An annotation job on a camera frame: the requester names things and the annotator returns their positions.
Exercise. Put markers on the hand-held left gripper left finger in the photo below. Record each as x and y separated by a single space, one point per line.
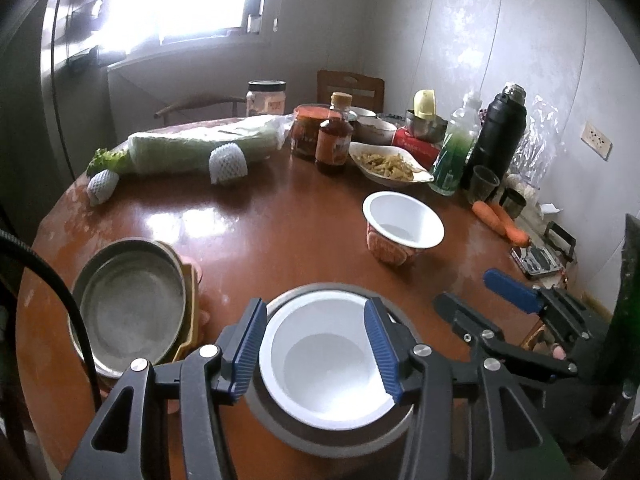
247 345

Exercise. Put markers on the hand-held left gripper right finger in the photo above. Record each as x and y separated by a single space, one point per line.
382 350

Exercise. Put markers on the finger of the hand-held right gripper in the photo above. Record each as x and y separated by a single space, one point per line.
470 322
510 290

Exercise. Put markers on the yellow shell-shaped plate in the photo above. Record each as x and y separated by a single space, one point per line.
190 305

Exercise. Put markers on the steel bowl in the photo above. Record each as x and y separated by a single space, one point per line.
320 432

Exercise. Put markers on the round steel plate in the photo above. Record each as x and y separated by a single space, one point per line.
130 310

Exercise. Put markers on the person's right hand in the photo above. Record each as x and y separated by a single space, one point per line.
558 351

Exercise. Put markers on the orange carrot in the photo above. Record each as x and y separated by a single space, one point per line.
515 230
487 215

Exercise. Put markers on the small steel cup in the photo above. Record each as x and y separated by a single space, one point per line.
512 205

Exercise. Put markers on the dark glass cup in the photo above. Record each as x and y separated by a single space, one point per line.
485 185

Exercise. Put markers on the green liquid plastic bottle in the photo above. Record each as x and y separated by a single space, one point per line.
450 160

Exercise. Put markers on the clear plastic bag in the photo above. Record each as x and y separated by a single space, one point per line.
540 135

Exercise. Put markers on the black thermos flask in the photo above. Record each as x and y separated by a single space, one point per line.
500 130

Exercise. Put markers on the red box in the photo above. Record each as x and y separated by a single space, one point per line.
412 146

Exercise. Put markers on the white plate of food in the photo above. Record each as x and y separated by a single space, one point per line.
385 165

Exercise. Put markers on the fruit in white foam net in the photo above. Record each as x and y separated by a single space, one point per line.
102 187
227 165

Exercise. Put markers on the small steel pot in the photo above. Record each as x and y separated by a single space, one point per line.
425 130

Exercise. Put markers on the yellow plastic object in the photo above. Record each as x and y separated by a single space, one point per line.
425 102

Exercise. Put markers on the patterned ceramic bowl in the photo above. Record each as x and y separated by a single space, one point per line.
392 120

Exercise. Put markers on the wrapped napa cabbage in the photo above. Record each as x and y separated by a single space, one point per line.
185 147

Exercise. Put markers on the white ceramic bowl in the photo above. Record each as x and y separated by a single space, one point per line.
375 130

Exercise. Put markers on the brown sauce bottle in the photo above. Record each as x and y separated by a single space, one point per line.
334 145

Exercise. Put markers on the red sauce jar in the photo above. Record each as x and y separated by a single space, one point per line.
305 132

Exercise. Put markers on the green lettuce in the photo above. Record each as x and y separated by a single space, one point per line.
107 160

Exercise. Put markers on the black-lidded plastic jar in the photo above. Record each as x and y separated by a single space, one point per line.
265 102

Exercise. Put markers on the wooden chair with curved back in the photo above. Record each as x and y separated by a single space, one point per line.
200 102

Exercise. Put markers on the wooden chair with slotted back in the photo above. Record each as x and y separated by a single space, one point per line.
350 85

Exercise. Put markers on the grey refrigerator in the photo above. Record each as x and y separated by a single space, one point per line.
30 110

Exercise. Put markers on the white wall socket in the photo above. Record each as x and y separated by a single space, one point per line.
597 140

